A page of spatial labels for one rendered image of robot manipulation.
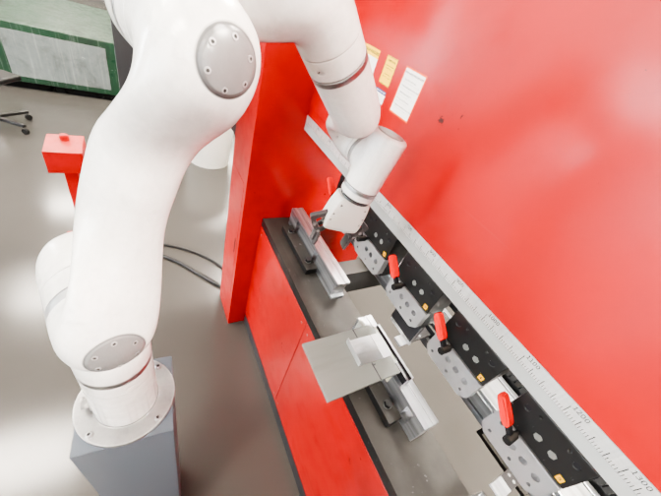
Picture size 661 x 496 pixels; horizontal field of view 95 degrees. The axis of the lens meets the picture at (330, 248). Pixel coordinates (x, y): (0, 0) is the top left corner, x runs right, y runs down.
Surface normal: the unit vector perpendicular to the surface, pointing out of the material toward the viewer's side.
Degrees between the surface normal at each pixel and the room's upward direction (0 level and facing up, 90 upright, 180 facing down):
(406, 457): 0
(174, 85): 98
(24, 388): 0
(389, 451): 0
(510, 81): 90
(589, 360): 90
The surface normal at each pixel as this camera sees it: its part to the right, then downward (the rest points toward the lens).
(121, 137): -0.12, 0.68
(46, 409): 0.29, -0.73
